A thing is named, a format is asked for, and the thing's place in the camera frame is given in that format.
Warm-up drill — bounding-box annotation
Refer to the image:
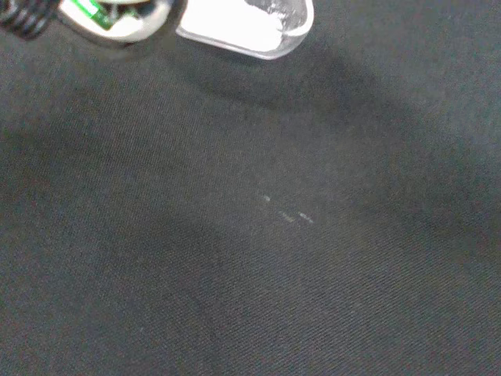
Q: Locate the black bench cloth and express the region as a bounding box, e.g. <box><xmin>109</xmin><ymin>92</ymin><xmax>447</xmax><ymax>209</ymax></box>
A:
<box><xmin>0</xmin><ymin>0</ymin><xmax>501</xmax><ymax>376</ymax></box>

